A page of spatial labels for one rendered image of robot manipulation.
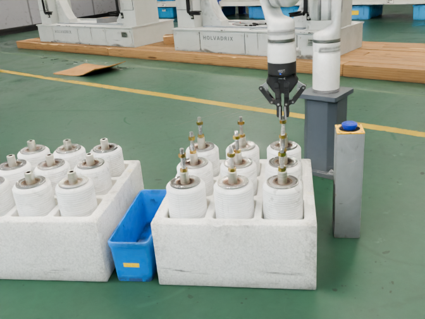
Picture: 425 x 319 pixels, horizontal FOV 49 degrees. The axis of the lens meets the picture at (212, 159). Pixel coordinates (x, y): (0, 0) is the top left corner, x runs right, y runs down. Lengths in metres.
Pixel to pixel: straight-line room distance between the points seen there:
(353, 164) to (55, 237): 0.79
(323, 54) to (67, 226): 0.97
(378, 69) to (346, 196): 1.88
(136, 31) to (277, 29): 3.41
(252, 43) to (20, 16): 5.03
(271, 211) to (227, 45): 2.77
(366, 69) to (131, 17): 2.34
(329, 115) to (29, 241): 1.02
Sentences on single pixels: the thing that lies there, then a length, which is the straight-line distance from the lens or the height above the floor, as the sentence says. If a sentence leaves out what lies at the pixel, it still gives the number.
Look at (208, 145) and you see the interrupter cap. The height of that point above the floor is 0.25.
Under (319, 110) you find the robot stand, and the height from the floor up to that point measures 0.25.
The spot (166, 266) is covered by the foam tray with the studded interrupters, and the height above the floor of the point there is 0.06.
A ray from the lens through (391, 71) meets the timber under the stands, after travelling 3.10.
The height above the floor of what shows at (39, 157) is 0.24.
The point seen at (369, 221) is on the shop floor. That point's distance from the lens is 1.49.
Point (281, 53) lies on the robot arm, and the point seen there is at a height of 0.52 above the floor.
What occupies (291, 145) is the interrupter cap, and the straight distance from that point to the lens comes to 1.34.
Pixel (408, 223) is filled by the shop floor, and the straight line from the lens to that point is 1.50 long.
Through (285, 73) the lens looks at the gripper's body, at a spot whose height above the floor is 0.46.
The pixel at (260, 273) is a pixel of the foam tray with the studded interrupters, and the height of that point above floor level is 0.05.
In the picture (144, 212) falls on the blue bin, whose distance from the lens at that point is 1.48.
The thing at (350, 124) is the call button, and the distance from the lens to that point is 1.27.
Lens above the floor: 0.74
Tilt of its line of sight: 22 degrees down
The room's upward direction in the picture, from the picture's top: 5 degrees counter-clockwise
